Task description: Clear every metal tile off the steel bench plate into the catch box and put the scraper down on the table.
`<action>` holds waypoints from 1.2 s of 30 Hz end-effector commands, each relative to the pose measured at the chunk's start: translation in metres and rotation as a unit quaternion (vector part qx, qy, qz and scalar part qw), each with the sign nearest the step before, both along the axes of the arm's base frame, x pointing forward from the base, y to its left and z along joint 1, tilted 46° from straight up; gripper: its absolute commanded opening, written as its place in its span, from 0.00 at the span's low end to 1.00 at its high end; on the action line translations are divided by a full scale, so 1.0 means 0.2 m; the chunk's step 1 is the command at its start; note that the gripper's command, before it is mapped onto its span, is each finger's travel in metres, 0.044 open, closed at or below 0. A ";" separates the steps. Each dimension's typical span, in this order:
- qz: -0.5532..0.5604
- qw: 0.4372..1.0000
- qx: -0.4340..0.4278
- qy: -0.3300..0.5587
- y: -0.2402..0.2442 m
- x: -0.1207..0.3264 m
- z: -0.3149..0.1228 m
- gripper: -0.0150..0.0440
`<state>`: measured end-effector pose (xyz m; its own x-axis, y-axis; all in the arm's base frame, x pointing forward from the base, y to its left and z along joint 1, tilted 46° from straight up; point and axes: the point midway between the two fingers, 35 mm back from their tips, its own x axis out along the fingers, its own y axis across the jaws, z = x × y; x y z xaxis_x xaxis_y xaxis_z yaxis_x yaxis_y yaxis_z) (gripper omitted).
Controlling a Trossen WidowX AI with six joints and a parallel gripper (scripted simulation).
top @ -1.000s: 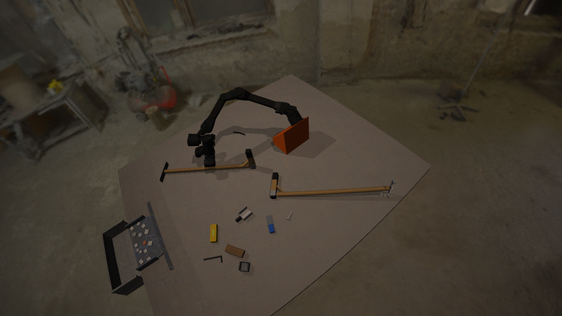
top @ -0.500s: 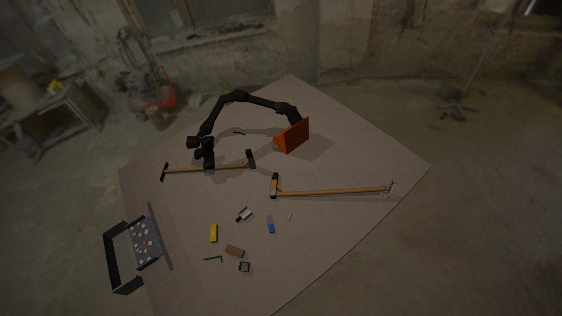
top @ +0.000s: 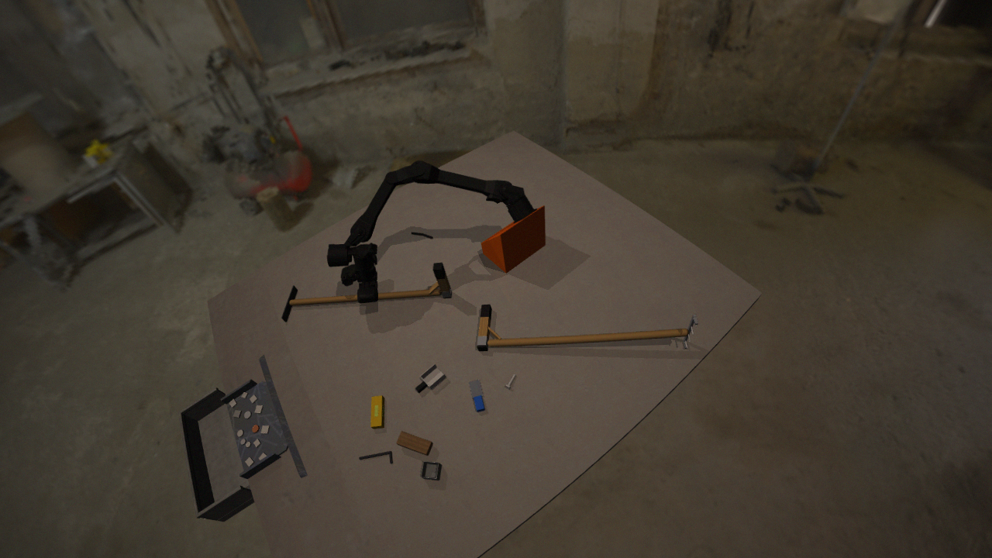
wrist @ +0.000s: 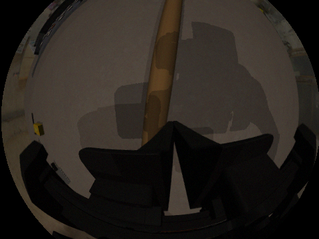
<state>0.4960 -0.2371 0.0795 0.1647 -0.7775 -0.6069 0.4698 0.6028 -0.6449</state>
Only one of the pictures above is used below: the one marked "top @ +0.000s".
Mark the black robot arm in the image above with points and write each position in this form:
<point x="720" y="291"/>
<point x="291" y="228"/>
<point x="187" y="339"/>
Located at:
<point x="340" y="255"/>

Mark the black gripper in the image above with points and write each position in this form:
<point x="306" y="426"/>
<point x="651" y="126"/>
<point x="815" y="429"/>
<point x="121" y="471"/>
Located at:
<point x="368" y="288"/>

